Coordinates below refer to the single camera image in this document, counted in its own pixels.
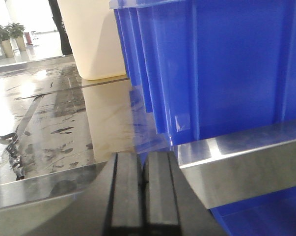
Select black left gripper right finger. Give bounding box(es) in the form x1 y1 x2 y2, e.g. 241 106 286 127
143 151 226 236

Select blue target bin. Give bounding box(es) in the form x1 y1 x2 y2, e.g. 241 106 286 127
109 0 296 145

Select potted plant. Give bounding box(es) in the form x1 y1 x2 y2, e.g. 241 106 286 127
7 23 26 52
0 25 14 58

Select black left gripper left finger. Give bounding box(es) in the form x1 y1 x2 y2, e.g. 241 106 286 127
27 152 144 236

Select cream plastic bin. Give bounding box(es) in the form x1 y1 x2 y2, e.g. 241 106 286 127
57 0 126 80

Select stainless steel cart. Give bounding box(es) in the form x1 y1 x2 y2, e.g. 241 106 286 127
0 57 296 236

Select blue bin lower front left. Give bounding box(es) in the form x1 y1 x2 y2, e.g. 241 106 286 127
210 187 296 236

